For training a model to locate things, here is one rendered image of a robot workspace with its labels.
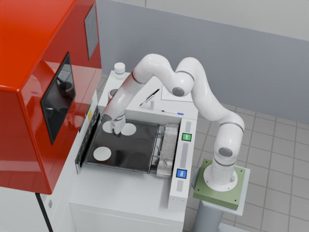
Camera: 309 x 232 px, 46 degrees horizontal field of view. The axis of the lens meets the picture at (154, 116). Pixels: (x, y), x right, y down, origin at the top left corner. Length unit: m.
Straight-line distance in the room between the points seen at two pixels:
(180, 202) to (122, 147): 0.48
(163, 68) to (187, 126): 0.69
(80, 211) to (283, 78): 2.20
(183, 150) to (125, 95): 0.52
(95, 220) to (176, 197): 0.52
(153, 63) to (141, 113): 0.71
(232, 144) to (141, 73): 0.53
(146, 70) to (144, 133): 0.67
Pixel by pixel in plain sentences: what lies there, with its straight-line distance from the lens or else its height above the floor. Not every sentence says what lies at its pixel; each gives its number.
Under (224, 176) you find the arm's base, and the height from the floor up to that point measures 0.97.
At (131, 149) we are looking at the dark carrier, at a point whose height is 0.90.
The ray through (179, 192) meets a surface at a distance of 1.91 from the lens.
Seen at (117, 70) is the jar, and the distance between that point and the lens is 2.41.
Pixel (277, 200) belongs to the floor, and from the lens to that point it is 3.19.
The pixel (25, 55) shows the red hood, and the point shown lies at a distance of 1.30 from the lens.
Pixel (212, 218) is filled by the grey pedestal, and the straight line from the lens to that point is 2.33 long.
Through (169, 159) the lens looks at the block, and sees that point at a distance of 2.09.
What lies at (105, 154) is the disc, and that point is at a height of 0.90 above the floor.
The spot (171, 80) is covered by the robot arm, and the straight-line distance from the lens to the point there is 1.55.
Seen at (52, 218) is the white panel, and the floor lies 0.97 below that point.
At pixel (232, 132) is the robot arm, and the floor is 1.30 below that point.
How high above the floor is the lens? 2.57
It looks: 46 degrees down
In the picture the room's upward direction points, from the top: 3 degrees clockwise
